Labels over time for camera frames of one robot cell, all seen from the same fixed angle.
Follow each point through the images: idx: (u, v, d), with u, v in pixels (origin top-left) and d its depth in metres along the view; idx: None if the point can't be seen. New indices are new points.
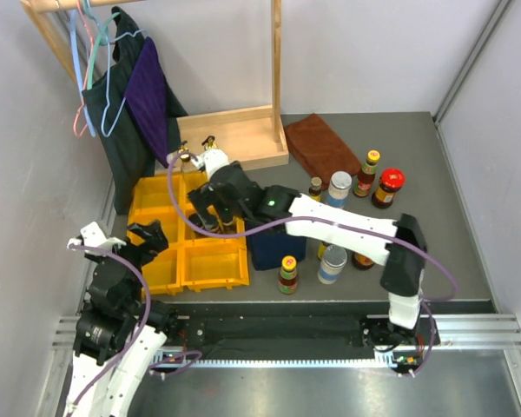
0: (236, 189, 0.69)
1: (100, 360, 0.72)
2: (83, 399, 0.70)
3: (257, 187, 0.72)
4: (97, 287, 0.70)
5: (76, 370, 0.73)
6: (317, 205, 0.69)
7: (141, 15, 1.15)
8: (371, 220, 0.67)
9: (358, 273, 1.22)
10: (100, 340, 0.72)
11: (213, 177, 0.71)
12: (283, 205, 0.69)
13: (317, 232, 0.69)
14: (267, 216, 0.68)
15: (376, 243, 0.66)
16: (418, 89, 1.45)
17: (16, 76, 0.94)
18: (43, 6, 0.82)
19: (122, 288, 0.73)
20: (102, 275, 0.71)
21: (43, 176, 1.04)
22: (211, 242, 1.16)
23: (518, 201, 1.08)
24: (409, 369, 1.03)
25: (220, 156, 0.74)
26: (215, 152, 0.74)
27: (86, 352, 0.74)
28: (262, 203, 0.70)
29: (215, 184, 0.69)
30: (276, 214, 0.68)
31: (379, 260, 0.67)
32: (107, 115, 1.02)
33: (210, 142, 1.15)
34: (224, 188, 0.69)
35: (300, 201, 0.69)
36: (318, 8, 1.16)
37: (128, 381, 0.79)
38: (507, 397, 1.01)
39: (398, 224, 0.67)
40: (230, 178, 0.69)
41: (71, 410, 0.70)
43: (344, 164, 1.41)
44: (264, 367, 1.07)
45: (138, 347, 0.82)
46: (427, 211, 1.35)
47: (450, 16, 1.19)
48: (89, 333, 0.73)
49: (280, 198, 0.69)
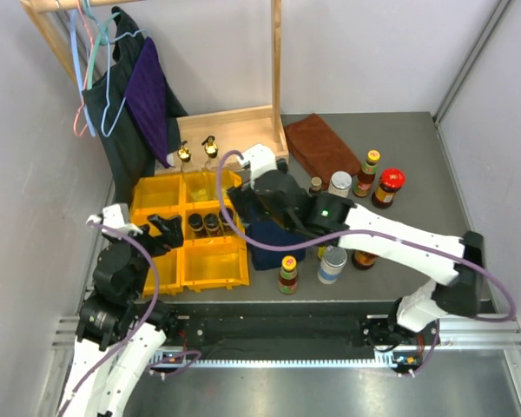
0: (286, 198, 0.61)
1: (102, 345, 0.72)
2: (83, 387, 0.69)
3: (304, 194, 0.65)
4: (102, 273, 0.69)
5: (78, 358, 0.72)
6: (376, 217, 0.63)
7: (141, 15, 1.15)
8: (434, 236, 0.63)
9: (358, 273, 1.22)
10: (103, 327, 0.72)
11: (259, 182, 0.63)
12: (337, 215, 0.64)
13: (376, 248, 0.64)
14: (320, 228, 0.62)
15: (442, 262, 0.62)
16: (418, 89, 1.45)
17: (16, 76, 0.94)
18: (43, 6, 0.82)
19: (126, 275, 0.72)
20: (106, 262, 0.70)
21: (43, 176, 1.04)
22: (212, 242, 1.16)
23: (519, 201, 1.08)
24: (409, 370, 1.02)
25: (268, 155, 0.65)
26: (262, 149, 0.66)
27: (89, 336, 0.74)
28: (313, 214, 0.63)
29: (264, 193, 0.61)
30: (332, 226, 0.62)
31: (444, 279, 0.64)
32: (107, 115, 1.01)
33: (209, 141, 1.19)
34: (273, 196, 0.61)
35: (357, 212, 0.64)
36: (318, 8, 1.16)
37: (126, 379, 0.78)
38: (507, 396, 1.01)
39: (466, 242, 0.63)
40: (281, 185, 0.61)
41: (69, 399, 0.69)
43: (344, 164, 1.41)
44: (264, 367, 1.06)
45: (139, 344, 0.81)
46: (427, 211, 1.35)
47: (450, 16, 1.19)
48: (92, 317, 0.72)
49: (334, 208, 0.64)
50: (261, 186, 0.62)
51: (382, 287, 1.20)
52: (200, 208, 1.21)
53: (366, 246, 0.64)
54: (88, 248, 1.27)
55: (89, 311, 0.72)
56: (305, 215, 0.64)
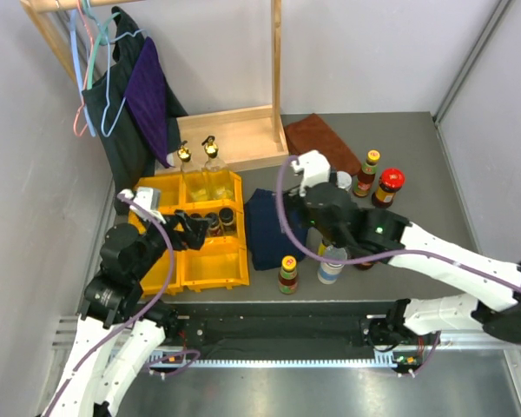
0: (340, 213, 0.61)
1: (106, 322, 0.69)
2: (83, 367, 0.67)
3: (357, 208, 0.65)
4: (110, 249, 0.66)
5: (80, 337, 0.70)
6: (432, 238, 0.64)
7: (141, 15, 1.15)
8: (491, 262, 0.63)
9: (358, 273, 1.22)
10: (108, 304, 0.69)
11: (312, 195, 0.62)
12: (390, 234, 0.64)
13: (431, 268, 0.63)
14: (373, 244, 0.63)
15: (500, 289, 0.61)
16: (418, 89, 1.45)
17: (16, 76, 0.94)
18: (43, 6, 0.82)
19: (133, 254, 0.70)
20: (114, 240, 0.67)
21: (43, 176, 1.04)
22: (212, 242, 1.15)
23: None
24: (409, 369, 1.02)
25: (322, 168, 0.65)
26: (319, 159, 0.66)
27: (93, 315, 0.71)
28: (367, 229, 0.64)
29: (319, 206, 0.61)
30: (386, 242, 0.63)
31: (497, 306, 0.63)
32: (107, 115, 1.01)
33: (209, 141, 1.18)
34: (327, 210, 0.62)
35: (412, 231, 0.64)
36: (318, 8, 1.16)
37: (125, 369, 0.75)
38: (507, 396, 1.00)
39: None
40: (335, 199, 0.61)
41: (69, 378, 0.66)
43: (344, 164, 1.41)
44: (264, 367, 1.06)
45: (139, 338, 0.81)
46: (427, 211, 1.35)
47: (450, 16, 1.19)
48: (97, 294, 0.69)
49: (388, 224, 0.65)
50: (314, 200, 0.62)
51: (382, 287, 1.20)
52: (200, 208, 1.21)
53: (417, 267, 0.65)
54: (88, 248, 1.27)
55: (94, 289, 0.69)
56: (358, 231, 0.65)
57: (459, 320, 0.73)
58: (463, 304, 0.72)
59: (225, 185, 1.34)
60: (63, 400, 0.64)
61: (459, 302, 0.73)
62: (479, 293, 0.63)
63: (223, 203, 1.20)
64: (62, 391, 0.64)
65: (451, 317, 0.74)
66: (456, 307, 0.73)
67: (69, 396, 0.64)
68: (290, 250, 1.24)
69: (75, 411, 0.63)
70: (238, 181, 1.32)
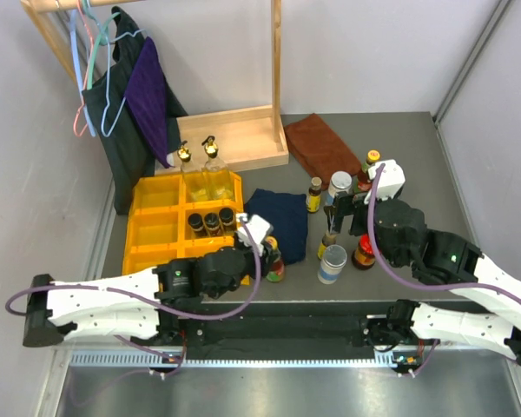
0: (418, 232, 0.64)
1: (158, 294, 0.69)
2: (114, 294, 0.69)
3: (427, 232, 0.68)
4: (213, 265, 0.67)
5: (136, 277, 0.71)
6: (500, 272, 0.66)
7: (141, 15, 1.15)
8: None
9: (357, 272, 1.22)
10: (172, 288, 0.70)
11: (385, 214, 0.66)
12: (464, 261, 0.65)
13: (492, 301, 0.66)
14: (445, 272, 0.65)
15: None
16: (417, 90, 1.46)
17: (16, 75, 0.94)
18: (42, 6, 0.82)
19: (223, 281, 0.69)
20: (223, 258, 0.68)
21: (42, 176, 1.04)
22: (212, 241, 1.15)
23: None
24: (409, 369, 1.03)
25: (398, 175, 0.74)
26: (396, 168, 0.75)
27: (159, 276, 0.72)
28: (438, 254, 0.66)
29: (394, 227, 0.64)
30: (459, 273, 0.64)
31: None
32: (107, 115, 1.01)
33: (209, 141, 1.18)
34: (405, 230, 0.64)
35: (484, 263, 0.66)
36: (319, 8, 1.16)
37: (109, 326, 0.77)
38: (506, 396, 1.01)
39: None
40: (411, 221, 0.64)
41: (97, 287, 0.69)
43: (344, 164, 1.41)
44: (264, 367, 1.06)
45: (138, 319, 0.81)
46: (428, 210, 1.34)
47: (450, 16, 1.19)
48: (174, 274, 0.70)
49: (462, 251, 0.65)
50: (387, 220, 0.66)
51: (382, 287, 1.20)
52: (200, 208, 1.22)
53: (479, 297, 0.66)
54: (87, 248, 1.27)
55: (180, 267, 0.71)
56: (428, 255, 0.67)
57: (484, 341, 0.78)
58: (492, 327, 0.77)
59: (225, 185, 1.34)
60: (74, 294, 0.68)
61: (488, 325, 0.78)
62: None
63: (223, 203, 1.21)
64: (82, 287, 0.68)
65: (477, 338, 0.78)
66: (484, 329, 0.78)
67: (79, 297, 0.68)
68: (290, 249, 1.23)
69: (66, 310, 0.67)
70: (238, 181, 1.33)
